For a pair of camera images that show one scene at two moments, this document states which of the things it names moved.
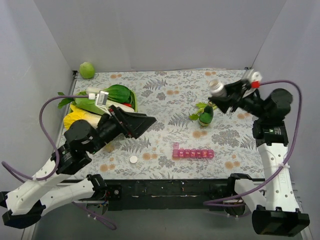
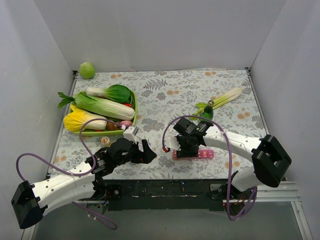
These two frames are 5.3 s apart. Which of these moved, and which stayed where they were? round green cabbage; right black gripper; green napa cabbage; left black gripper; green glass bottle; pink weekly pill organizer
Moved: right black gripper; left black gripper
Stayed: pink weekly pill organizer; green napa cabbage; round green cabbage; green glass bottle
